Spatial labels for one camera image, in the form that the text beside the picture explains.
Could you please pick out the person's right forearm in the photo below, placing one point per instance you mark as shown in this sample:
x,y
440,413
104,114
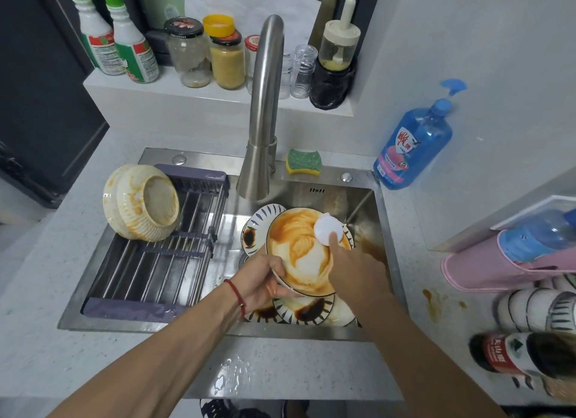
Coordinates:
x,y
418,363

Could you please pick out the black plastic bag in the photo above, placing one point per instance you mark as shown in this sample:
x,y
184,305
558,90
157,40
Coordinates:
x,y
330,87

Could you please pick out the person's left hand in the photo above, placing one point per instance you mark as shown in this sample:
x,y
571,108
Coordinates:
x,y
252,282

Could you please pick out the black small box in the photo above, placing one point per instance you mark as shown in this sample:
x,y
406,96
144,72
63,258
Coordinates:
x,y
157,46

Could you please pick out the stainless steel faucet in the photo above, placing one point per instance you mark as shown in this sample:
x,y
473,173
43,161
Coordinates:
x,y
262,116

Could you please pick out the black-lidded glass jar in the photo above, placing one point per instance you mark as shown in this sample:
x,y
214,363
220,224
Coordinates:
x,y
190,53

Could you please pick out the dark red-labelled sauce bottle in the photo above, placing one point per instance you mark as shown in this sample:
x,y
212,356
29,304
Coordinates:
x,y
504,352

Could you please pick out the yellow-lidded seasoning jar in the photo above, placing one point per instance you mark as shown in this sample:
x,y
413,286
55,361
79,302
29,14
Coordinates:
x,y
227,57

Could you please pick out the sauce-stained white bowl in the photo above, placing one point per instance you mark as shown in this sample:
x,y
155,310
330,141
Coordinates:
x,y
306,260

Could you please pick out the black patterned shoe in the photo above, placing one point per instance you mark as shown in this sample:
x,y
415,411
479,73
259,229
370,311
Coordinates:
x,y
218,408

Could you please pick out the cream ribbed dirty bowl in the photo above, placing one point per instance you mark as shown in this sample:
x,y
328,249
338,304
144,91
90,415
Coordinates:
x,y
110,201
153,204

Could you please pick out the person's right fingers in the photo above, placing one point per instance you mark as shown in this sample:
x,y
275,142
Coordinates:
x,y
334,243

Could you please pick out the green and yellow sponge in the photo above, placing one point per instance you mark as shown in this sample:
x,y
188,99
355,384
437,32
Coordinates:
x,y
304,162

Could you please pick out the pale green bottle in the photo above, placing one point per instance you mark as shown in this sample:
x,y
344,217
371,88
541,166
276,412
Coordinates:
x,y
162,1

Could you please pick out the person's left forearm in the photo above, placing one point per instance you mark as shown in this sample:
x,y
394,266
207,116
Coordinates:
x,y
162,359

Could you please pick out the blue pump soap bottle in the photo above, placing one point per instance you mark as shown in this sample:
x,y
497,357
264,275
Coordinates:
x,y
411,147

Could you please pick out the round sink drain knob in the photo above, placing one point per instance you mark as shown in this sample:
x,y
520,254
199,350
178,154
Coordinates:
x,y
346,177

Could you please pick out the purple roll-up drying rack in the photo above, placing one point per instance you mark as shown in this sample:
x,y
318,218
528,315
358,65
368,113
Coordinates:
x,y
148,278

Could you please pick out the person's right hand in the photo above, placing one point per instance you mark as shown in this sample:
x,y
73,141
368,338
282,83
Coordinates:
x,y
360,278

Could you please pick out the cream-lidded oil brush bottle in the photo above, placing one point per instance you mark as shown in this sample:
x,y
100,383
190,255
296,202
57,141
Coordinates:
x,y
338,44

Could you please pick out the clear glass cup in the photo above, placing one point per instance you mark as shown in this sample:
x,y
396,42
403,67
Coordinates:
x,y
304,69
285,75

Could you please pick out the person's left thumb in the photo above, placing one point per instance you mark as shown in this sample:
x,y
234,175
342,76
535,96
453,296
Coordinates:
x,y
266,259

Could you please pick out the stainless steel sink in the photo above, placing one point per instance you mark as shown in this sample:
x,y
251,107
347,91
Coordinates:
x,y
324,197

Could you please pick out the stack of white striped bowls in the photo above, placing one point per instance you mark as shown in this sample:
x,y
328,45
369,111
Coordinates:
x,y
535,307

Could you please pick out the white round scrubbing sponge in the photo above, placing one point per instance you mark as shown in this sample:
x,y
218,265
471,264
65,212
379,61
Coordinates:
x,y
325,226

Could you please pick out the white green-capped spray bottle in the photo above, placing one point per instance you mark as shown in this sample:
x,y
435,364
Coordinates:
x,y
96,35
132,44

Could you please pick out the pink storage holder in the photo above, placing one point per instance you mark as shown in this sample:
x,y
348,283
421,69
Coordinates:
x,y
477,269

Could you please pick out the red-lidded glass jar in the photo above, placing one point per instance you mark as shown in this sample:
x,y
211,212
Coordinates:
x,y
250,57

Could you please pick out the round sink hole cap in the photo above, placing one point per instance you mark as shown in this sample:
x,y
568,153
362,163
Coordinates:
x,y
179,160

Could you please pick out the blue striped dirty plate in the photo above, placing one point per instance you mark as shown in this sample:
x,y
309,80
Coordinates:
x,y
343,314
265,314
258,226
306,309

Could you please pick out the blue plastic water bottle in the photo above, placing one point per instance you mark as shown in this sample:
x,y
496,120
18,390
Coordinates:
x,y
535,235

